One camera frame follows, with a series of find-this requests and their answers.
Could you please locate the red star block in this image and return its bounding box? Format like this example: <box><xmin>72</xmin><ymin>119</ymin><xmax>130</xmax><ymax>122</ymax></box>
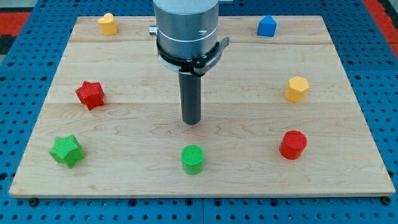
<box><xmin>75</xmin><ymin>81</ymin><xmax>105</xmax><ymax>110</ymax></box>

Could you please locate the yellow hexagon block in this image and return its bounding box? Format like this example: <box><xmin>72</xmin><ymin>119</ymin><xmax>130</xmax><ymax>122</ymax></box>
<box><xmin>284</xmin><ymin>76</ymin><xmax>309</xmax><ymax>103</ymax></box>

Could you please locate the yellow heart block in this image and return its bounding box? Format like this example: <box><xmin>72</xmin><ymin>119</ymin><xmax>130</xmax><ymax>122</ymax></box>
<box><xmin>98</xmin><ymin>12</ymin><xmax>118</xmax><ymax>35</ymax></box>

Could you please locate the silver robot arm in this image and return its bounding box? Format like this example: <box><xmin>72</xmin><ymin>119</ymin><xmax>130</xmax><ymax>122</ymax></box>
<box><xmin>153</xmin><ymin>0</ymin><xmax>219</xmax><ymax>76</ymax></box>

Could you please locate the black clamp ring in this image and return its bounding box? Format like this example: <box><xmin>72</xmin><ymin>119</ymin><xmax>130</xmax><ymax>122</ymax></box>
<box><xmin>155</xmin><ymin>36</ymin><xmax>231</xmax><ymax>77</ymax></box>

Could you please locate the blue triangular block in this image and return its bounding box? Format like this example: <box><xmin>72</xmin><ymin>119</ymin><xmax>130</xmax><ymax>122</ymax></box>
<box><xmin>257</xmin><ymin>15</ymin><xmax>277</xmax><ymax>37</ymax></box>

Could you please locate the green cylinder block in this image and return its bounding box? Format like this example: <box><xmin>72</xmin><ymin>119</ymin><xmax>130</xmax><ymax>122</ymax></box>
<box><xmin>181</xmin><ymin>144</ymin><xmax>205</xmax><ymax>175</ymax></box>

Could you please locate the wooden board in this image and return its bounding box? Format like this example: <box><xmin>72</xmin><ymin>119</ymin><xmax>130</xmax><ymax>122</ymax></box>
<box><xmin>9</xmin><ymin>16</ymin><xmax>396</xmax><ymax>198</ymax></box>

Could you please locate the green star block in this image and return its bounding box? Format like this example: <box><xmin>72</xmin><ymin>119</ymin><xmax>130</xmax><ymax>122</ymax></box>
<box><xmin>49</xmin><ymin>134</ymin><xmax>85</xmax><ymax>168</ymax></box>

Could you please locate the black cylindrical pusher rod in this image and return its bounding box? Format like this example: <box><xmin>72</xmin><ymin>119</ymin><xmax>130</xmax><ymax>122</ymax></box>
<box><xmin>178</xmin><ymin>73</ymin><xmax>201</xmax><ymax>125</ymax></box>

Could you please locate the red cylinder block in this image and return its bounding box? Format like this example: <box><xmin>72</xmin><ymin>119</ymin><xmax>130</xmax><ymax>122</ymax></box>
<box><xmin>279</xmin><ymin>130</ymin><xmax>308</xmax><ymax>160</ymax></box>

